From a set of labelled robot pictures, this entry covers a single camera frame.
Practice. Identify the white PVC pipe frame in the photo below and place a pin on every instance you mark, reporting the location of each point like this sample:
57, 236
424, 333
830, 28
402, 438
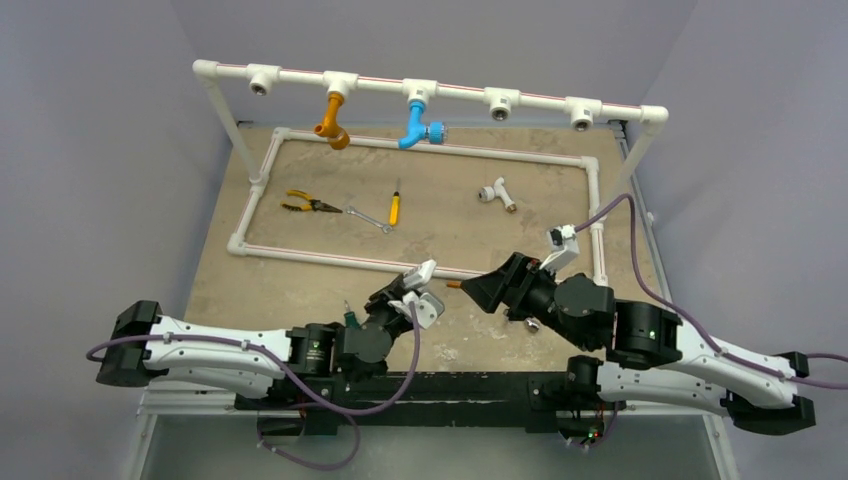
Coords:
581, 112

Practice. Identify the chrome metal faucet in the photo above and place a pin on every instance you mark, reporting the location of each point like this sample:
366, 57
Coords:
532, 326

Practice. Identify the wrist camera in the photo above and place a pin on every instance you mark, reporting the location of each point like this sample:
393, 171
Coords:
419, 276
564, 248

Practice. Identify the white plastic faucet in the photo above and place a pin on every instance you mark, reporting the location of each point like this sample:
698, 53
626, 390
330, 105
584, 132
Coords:
497, 191

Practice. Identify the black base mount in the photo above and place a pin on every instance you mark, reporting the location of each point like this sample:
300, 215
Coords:
535, 402

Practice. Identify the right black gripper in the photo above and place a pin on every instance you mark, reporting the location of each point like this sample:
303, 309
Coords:
510, 285

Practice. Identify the orange plastic faucet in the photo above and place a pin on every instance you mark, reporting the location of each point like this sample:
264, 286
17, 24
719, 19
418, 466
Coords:
328, 128

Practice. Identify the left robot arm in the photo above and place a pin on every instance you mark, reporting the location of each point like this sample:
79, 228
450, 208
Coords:
146, 345

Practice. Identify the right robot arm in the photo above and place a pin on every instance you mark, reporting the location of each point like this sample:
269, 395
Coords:
634, 350

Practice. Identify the blue plastic faucet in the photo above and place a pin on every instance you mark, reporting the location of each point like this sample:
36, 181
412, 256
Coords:
435, 133

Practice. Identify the white remote control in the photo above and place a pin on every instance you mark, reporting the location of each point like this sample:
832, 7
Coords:
425, 307

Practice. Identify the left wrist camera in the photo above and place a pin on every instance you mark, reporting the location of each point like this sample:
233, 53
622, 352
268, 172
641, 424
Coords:
419, 276

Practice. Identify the green stubby screwdriver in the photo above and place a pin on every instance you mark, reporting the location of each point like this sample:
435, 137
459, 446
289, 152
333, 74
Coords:
350, 317

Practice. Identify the yellow handled pliers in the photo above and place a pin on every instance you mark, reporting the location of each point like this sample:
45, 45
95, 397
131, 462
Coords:
309, 203

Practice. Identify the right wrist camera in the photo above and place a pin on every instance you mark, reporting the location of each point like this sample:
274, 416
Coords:
564, 248

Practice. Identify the silver wrench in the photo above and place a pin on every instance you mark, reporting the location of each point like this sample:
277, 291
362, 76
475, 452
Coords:
384, 227

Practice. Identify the yellow screwdriver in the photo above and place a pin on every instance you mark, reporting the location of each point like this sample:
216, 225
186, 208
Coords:
395, 205

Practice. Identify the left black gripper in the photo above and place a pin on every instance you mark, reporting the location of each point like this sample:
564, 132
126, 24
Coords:
382, 299

